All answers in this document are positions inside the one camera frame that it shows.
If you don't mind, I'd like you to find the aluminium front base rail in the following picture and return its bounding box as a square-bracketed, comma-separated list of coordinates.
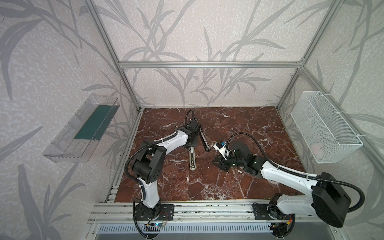
[86, 200, 341, 225]

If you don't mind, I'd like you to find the aluminium frame post left rear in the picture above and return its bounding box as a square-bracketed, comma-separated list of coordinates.
[85, 0, 141, 111]

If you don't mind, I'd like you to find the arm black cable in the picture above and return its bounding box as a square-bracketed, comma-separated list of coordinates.
[224, 132, 366, 238]
[124, 109, 196, 239]

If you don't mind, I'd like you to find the clear plastic wall bin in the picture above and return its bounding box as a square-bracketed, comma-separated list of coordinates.
[43, 94, 120, 163]

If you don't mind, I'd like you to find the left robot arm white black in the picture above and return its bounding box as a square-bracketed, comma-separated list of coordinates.
[130, 120, 201, 210]

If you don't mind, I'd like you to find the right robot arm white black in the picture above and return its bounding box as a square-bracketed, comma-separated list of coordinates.
[212, 144, 351, 228]

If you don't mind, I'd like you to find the white wire mesh basket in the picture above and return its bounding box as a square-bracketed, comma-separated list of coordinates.
[291, 91, 364, 164]

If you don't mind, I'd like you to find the aluminium frame post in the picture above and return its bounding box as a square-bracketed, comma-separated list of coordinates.
[276, 0, 344, 111]
[85, 0, 141, 111]

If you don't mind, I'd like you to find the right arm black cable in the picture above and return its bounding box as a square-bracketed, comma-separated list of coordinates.
[224, 132, 366, 238]

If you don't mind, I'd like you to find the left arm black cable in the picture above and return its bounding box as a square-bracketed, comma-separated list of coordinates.
[124, 109, 196, 239]

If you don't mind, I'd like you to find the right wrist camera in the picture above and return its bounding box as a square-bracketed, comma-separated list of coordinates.
[214, 141, 230, 160]

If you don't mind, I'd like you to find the aluminium frame post right rear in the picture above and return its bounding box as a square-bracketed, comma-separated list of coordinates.
[276, 0, 344, 111]

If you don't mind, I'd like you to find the aluminium rear cross bar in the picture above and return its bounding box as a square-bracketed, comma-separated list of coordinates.
[119, 61, 301, 69]

